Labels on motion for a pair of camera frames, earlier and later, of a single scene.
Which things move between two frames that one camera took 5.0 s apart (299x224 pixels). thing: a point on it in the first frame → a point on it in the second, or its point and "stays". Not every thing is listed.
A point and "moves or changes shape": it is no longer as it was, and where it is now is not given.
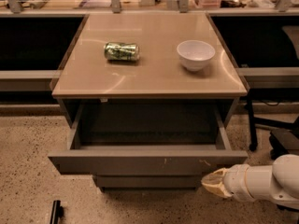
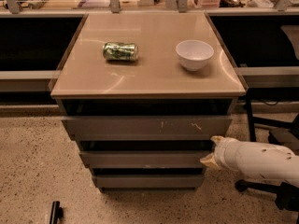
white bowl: x=195 y=55 stays
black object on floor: x=58 y=212 stays
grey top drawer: x=148 y=136 moves or changes shape
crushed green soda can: x=121 y=51 stays
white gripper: x=235 y=182 → x=224 y=153
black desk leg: x=249 y=108 stays
